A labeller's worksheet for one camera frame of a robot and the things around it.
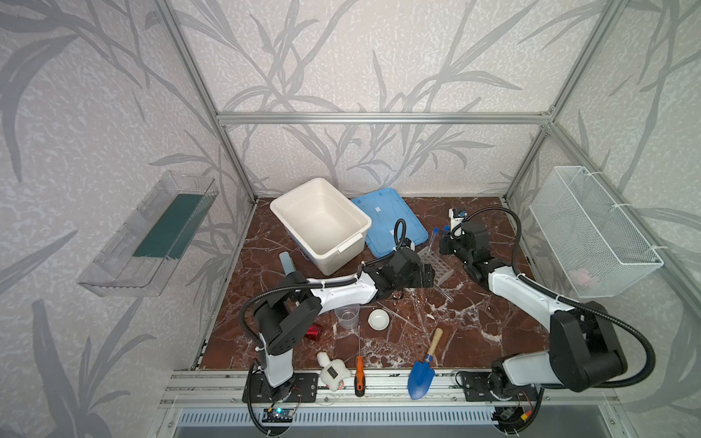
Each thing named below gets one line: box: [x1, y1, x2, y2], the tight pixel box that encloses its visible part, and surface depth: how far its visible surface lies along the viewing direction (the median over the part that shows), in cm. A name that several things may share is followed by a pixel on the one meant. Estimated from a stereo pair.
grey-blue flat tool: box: [278, 250, 295, 276], surface depth 96 cm
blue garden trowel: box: [407, 327, 443, 401], surface depth 77 cm
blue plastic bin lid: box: [351, 187, 429, 259], surface depth 118 cm
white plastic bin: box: [269, 177, 373, 277], surface depth 103 cm
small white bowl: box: [366, 308, 391, 332], surface depth 87 cm
